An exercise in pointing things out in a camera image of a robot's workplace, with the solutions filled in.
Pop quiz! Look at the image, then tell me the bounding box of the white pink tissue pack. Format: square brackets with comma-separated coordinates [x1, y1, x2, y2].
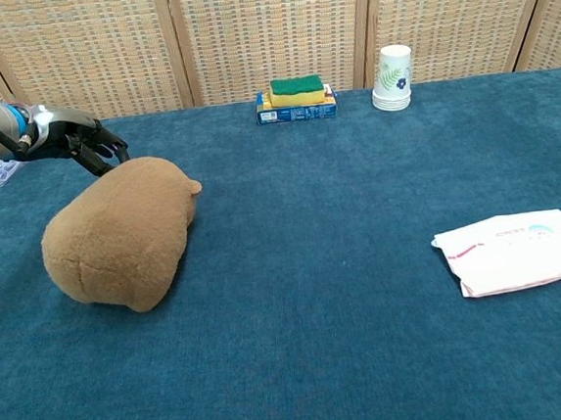
[428, 209, 561, 303]

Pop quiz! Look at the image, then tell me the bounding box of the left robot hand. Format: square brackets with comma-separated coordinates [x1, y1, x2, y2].
[9, 97, 132, 186]

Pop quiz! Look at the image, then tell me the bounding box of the green and yellow sponge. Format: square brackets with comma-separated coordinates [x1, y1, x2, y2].
[268, 72, 327, 110]

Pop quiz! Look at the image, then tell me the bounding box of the blue cardboard box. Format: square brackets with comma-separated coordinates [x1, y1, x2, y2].
[254, 82, 341, 126]

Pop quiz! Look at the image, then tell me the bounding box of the stack of floral paper cups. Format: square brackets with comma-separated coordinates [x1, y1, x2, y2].
[366, 43, 418, 114]

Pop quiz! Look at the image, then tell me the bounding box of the woven folding screen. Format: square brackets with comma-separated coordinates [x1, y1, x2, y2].
[0, 0, 561, 132]

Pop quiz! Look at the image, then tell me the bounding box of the blue table cloth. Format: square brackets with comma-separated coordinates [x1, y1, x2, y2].
[0, 66, 561, 420]

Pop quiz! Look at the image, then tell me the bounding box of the brown plush toy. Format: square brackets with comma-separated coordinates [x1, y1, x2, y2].
[34, 151, 214, 322]

